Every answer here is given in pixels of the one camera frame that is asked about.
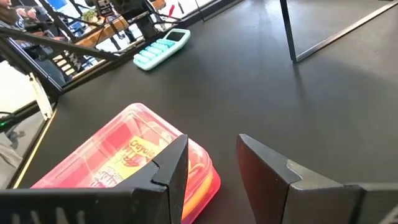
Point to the black table mat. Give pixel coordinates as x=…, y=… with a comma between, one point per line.
x=248, y=93

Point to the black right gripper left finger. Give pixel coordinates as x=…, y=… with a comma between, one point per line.
x=93, y=207

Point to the black diagonal strut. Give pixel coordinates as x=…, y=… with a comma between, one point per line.
x=62, y=45

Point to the white metal post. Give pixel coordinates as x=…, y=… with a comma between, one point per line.
x=42, y=96

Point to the person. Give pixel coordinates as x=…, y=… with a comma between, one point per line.
x=9, y=15

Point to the pink plastic pencil case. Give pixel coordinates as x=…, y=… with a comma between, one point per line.
x=93, y=149

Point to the yellow green crayon box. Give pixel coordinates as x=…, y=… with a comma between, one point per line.
x=133, y=155

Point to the wooden desk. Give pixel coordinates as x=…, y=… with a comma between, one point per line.
x=93, y=37

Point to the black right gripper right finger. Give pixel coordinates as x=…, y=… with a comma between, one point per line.
x=311, y=205

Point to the wooden shelf with black legs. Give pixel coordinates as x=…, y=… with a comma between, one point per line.
x=287, y=31

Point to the teal calculator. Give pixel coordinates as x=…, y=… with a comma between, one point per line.
x=161, y=49

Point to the small green plant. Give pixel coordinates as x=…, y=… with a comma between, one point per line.
x=90, y=15

